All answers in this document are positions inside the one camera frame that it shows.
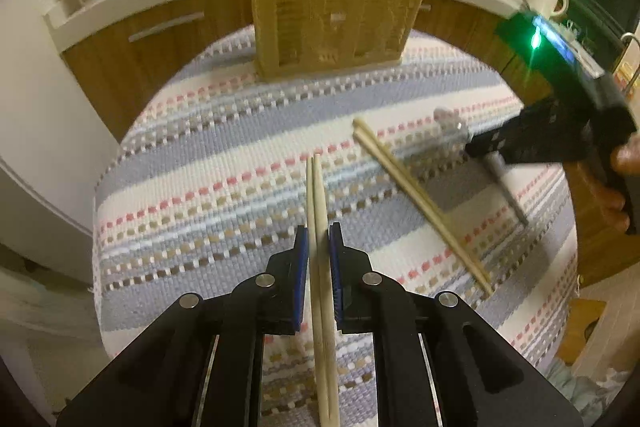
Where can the wooden chopsticks pair right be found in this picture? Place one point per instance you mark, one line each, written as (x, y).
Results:
(400, 172)

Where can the wooden chopstick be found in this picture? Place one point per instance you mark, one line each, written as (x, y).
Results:
(310, 187)
(400, 188)

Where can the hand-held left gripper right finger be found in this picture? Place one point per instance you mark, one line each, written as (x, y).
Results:
(336, 277)

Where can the white refrigerator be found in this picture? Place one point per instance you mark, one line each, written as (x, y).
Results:
(45, 107)

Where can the wooden chopsticks pair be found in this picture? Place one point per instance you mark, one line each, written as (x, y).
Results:
(319, 187)
(400, 172)

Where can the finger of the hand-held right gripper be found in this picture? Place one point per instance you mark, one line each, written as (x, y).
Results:
(530, 149)
(550, 122)

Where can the wooden chopsticks pair front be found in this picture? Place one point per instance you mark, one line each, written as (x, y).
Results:
(319, 187)

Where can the yellow plastic utensil basket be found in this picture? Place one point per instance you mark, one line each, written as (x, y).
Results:
(300, 7)

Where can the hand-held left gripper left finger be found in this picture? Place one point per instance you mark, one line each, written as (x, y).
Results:
(301, 277)

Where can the striped woven tablecloth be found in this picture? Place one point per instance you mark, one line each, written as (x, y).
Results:
(225, 187)

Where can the person's right hand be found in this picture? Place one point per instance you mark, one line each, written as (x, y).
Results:
(605, 202)

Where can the clear plastic spoon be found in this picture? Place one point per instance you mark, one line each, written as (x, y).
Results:
(506, 188)

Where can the grey crumpled cloth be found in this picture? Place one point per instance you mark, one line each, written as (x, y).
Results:
(585, 394)

